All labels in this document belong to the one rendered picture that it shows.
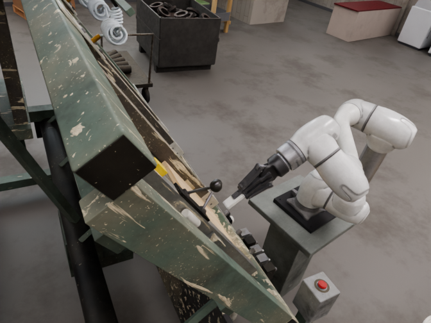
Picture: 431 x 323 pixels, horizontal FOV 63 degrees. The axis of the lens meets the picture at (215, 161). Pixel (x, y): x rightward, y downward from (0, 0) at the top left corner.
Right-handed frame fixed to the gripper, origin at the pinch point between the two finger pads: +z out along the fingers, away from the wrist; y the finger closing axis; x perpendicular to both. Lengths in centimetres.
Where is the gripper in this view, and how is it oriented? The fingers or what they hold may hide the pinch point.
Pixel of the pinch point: (233, 199)
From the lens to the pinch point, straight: 114.8
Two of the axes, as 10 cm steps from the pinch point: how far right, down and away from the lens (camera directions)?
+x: -4.6, -5.8, 6.7
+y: 4.1, 5.4, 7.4
